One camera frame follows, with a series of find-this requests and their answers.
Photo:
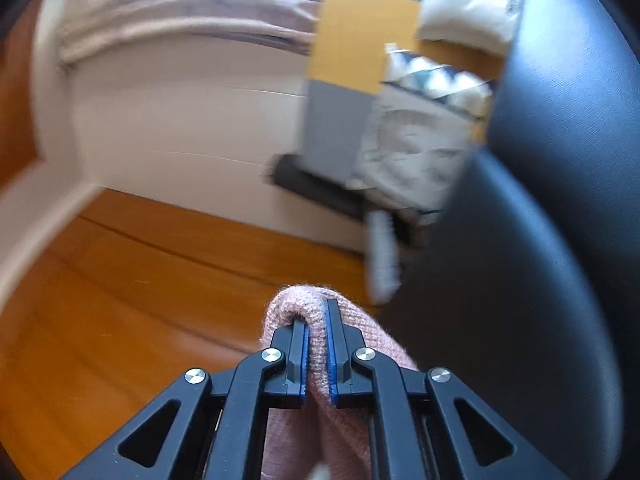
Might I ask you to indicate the black rolled mat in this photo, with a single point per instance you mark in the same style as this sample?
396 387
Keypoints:
310 185

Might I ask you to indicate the tiger print cushion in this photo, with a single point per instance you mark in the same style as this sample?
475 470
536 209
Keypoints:
415 145

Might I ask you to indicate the pink knitted sweater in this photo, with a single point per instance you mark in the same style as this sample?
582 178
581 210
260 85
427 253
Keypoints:
290 305

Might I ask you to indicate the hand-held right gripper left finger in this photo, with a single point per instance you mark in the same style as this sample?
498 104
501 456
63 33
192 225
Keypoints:
300 360

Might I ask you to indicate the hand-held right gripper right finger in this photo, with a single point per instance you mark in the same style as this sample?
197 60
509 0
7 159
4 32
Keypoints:
331 350

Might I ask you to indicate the pink patterned curtain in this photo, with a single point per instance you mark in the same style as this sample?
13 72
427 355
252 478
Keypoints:
200 15

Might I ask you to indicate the grey yellow blue sofa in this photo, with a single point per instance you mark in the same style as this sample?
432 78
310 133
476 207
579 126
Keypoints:
360 35

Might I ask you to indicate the deer print cushion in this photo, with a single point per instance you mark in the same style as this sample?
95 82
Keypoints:
465 10

